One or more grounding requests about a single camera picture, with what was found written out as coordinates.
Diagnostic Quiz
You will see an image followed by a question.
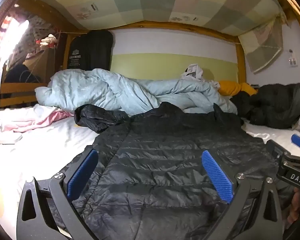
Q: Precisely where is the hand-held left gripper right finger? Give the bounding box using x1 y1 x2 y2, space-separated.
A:
201 150 290 240

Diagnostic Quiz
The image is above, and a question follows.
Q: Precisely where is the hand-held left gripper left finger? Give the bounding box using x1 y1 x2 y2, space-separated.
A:
16 149 99 240

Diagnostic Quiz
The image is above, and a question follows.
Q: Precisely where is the black puffer jacket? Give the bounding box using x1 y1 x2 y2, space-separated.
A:
62 102 294 240

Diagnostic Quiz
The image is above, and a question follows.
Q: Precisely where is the person's right forearm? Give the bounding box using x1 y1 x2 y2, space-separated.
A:
283 215 300 240

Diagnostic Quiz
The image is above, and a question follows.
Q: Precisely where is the person's right hand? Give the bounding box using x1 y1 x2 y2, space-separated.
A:
288 189 300 224

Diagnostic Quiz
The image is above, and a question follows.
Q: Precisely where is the dark green coat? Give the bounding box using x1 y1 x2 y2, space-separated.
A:
230 82 300 130

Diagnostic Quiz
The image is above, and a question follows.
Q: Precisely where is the pink and white cloth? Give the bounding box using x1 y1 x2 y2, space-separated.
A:
1 104 74 133

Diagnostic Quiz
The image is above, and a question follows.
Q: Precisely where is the white desk lamp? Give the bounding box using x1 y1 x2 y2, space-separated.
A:
0 55 23 145

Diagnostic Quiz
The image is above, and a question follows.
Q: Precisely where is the light blue duvet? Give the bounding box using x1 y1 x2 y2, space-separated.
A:
35 69 238 115

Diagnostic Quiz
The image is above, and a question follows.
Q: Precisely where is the yellow pillow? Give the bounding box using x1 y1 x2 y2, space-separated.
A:
218 80 257 97

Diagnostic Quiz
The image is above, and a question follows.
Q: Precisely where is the checkered hanging cloth flap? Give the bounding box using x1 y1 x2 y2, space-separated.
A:
238 17 284 74

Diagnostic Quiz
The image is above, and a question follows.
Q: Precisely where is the white grey garment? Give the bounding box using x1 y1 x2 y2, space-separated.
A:
181 64 220 88

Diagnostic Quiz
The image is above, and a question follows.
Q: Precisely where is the dark bag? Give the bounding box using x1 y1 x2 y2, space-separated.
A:
4 64 39 83

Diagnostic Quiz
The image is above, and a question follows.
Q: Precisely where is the black hanging bag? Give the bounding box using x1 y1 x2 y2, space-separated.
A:
65 31 114 71

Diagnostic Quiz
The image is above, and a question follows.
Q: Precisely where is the white red plush toy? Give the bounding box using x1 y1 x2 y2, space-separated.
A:
36 33 58 48

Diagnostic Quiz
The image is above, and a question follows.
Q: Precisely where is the patterned hanging cloth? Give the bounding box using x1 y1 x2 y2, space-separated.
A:
14 12 56 63

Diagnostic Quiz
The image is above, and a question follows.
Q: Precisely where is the checkered overhead sheet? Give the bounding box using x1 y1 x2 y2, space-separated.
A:
28 0 282 39

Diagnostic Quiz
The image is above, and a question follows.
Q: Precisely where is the white wall socket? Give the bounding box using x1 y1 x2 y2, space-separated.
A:
288 50 299 67

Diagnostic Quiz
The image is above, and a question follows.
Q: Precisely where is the wooden bunk bed frame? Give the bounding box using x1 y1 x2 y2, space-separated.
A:
0 0 300 109

